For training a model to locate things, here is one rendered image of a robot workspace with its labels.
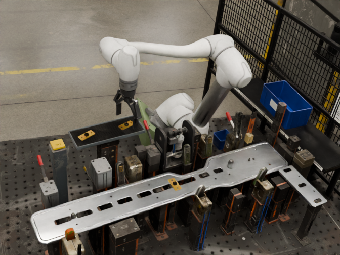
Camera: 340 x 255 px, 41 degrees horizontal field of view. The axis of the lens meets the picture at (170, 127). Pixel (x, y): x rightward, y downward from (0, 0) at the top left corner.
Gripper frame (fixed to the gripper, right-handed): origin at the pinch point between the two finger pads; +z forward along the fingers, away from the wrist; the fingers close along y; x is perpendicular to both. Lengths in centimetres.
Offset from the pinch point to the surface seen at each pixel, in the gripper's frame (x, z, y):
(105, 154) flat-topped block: -13.8, 16.5, 0.9
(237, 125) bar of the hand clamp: 50, 6, 34
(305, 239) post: 54, 49, 91
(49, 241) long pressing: -64, 20, 28
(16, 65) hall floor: 61, 120, -259
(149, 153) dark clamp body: 1.7, 12.4, 17.0
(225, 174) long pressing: 30, 20, 47
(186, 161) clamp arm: 19.0, 19.1, 28.1
